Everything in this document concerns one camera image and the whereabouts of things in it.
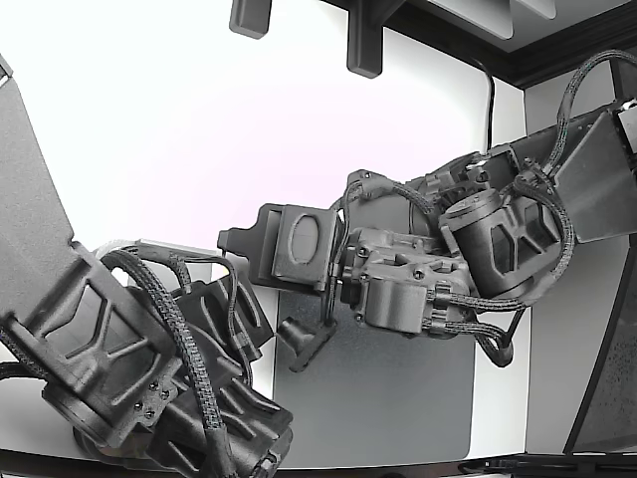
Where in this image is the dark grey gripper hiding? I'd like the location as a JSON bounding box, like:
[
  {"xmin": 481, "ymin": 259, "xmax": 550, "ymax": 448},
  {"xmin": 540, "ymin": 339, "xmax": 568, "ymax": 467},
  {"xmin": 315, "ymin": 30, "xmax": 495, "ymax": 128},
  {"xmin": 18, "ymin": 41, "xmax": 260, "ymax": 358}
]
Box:
[{"xmin": 218, "ymin": 203, "xmax": 472, "ymax": 336}]

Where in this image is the grey rectangular mat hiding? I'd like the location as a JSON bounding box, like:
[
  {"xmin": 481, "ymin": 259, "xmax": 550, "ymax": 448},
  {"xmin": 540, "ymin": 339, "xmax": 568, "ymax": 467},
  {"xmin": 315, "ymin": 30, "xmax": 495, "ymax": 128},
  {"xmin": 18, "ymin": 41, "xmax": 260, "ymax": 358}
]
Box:
[{"xmin": 272, "ymin": 286, "xmax": 475, "ymax": 462}]

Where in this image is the long braided base cable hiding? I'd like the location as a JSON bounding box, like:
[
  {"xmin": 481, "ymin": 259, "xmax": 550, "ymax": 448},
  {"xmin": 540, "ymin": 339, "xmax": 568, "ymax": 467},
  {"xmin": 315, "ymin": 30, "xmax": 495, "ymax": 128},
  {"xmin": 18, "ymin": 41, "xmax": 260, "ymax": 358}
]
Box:
[{"xmin": 97, "ymin": 248, "xmax": 235, "ymax": 478}]

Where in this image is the braided wrist cable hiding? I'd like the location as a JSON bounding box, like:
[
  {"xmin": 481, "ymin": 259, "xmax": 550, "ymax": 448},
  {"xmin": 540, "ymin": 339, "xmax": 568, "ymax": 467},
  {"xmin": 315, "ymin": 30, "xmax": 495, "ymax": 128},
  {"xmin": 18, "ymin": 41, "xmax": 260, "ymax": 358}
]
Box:
[{"xmin": 327, "ymin": 181, "xmax": 444, "ymax": 235}]

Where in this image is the braided gripper motor cable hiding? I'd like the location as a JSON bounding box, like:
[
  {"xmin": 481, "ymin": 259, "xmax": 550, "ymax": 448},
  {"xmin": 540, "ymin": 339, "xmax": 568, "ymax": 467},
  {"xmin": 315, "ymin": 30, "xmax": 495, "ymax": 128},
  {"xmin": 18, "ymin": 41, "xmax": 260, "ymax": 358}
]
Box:
[{"xmin": 427, "ymin": 173, "xmax": 578, "ymax": 369}]

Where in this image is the long black bracket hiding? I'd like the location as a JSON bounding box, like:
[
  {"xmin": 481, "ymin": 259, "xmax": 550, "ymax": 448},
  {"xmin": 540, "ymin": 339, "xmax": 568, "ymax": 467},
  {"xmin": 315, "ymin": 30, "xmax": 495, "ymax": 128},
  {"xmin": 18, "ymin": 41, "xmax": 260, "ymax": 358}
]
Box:
[{"xmin": 345, "ymin": 0, "xmax": 385, "ymax": 80}]

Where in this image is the short black bracket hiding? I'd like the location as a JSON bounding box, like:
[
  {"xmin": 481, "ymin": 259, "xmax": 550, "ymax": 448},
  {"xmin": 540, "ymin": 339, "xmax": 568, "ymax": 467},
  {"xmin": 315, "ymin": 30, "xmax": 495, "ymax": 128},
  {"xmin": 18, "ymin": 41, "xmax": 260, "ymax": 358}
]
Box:
[{"xmin": 228, "ymin": 0, "xmax": 274, "ymax": 40}]

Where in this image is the thin black hanging cable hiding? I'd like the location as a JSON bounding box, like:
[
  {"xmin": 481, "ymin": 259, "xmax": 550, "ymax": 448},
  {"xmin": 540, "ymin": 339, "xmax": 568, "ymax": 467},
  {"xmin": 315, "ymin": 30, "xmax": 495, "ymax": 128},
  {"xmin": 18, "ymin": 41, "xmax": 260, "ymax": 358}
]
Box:
[{"xmin": 470, "ymin": 55, "xmax": 498, "ymax": 150}]

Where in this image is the black frame beam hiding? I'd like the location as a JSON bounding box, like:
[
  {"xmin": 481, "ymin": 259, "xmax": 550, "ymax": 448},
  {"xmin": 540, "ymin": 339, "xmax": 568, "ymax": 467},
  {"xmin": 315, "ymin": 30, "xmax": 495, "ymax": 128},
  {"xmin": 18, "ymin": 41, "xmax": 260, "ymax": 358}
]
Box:
[{"xmin": 318, "ymin": 0, "xmax": 637, "ymax": 91}]

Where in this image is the braided forearm loop cable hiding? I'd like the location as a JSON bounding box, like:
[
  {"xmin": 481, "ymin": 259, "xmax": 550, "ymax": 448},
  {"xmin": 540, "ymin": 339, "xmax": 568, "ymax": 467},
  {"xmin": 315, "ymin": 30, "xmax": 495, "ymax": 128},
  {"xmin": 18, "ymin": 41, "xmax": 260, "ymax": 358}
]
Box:
[{"xmin": 544, "ymin": 47, "xmax": 636, "ymax": 175}]

